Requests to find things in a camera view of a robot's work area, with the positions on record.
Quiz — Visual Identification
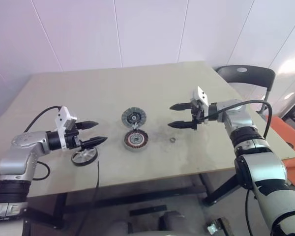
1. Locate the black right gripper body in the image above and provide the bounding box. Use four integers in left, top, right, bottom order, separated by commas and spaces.
190, 101, 208, 130

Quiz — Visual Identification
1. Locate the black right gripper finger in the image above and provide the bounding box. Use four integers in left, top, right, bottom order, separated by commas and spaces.
170, 102, 193, 112
167, 120, 195, 130

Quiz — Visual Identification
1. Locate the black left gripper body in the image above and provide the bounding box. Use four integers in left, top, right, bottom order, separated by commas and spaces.
63, 128, 83, 150

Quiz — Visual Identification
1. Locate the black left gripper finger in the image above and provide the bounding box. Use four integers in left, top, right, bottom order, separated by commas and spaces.
76, 120, 100, 130
80, 136, 109, 149

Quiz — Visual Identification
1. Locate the black-rimmed silver spoked rotor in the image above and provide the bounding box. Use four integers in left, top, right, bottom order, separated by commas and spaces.
71, 148, 101, 168

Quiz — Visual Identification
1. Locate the silver lid with circuit board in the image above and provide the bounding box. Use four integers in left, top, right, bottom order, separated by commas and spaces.
121, 107, 148, 129

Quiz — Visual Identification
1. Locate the motor housing with copper windings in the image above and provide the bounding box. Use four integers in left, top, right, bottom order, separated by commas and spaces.
124, 130, 149, 151

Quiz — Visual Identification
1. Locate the black plastic chair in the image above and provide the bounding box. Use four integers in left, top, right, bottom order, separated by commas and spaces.
216, 65, 276, 114

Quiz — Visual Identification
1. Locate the large grey rounded shape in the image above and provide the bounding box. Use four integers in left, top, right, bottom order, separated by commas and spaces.
159, 210, 188, 231

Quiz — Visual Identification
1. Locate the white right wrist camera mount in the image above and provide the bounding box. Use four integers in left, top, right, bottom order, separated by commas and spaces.
189, 86, 210, 114

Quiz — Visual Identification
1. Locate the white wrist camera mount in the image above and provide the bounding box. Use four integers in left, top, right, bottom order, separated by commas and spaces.
189, 86, 210, 114
54, 106, 78, 150

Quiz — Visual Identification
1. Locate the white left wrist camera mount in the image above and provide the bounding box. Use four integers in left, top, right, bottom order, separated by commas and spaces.
54, 106, 78, 150

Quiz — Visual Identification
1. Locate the black hanging strap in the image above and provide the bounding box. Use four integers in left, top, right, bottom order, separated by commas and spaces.
78, 159, 101, 233

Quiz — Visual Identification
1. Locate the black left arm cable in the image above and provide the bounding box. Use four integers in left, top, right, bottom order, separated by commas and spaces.
23, 105, 62, 180

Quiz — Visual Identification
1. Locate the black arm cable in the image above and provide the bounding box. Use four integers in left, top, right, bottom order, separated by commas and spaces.
23, 105, 62, 180
206, 99, 273, 139

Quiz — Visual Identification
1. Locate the black metal table frame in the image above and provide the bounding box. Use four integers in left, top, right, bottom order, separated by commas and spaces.
24, 168, 243, 223

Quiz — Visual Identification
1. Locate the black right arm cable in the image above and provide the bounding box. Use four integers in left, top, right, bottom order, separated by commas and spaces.
206, 99, 273, 139

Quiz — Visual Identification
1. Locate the metal caster bracket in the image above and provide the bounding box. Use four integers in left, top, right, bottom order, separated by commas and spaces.
206, 216, 227, 235

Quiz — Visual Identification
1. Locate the thin black shoulder cable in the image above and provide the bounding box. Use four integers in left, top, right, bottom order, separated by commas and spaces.
244, 188, 253, 236

